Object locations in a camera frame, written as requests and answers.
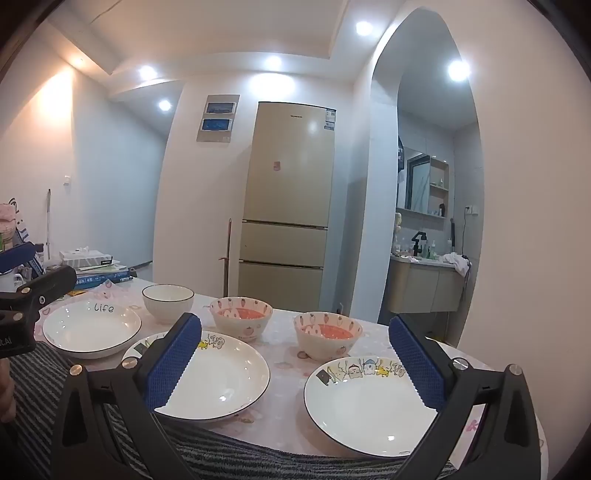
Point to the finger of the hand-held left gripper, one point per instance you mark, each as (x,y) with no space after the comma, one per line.
(18,256)
(51,281)

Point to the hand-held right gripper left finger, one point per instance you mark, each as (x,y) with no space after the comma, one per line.
(173,364)

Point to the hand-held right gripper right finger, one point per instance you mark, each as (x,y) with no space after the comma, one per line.
(418,369)

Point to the white cartoon print plate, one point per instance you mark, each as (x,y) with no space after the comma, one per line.
(221,376)
(364,408)

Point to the white bowl with dark rim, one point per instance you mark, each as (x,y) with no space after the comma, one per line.
(167,307)

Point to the white plate with lettering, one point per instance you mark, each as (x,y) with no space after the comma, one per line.
(92,330)

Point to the pink strawberry print bowl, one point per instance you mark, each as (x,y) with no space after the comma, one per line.
(240,325)
(325,346)

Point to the person's left hand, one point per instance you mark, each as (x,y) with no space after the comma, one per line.
(5,392)

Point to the white mug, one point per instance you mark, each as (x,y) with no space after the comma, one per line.
(17,282)

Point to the pink lidded container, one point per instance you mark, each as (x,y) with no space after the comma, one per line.
(10,228)

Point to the tissue box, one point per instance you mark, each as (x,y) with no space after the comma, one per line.
(85,259)

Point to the grey striped cloth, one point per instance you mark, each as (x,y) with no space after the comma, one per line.
(46,371)

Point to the beige vanity cabinet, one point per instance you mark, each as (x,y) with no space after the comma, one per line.
(425,284)

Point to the pink printed tablecloth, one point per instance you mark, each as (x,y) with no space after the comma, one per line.
(284,344)

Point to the white towel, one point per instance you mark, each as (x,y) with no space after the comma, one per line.
(458,264)

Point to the red broom and dustpan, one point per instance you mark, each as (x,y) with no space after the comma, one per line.
(226,258)

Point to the black faucet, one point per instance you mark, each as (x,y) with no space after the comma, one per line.
(418,244)

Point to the bathroom mirror cabinet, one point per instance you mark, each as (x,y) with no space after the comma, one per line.
(422,180)

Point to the beige refrigerator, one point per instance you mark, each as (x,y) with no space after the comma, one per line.
(286,194)

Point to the recessed ceiling light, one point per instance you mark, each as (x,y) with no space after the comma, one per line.
(147,72)
(164,105)
(363,27)
(458,70)

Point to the refrigerator label sticker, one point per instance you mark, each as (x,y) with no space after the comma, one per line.
(330,120)

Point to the bathroom wall socket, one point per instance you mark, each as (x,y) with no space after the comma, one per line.
(471,210)

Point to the grey wall distribution box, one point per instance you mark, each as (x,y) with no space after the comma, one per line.
(218,119)

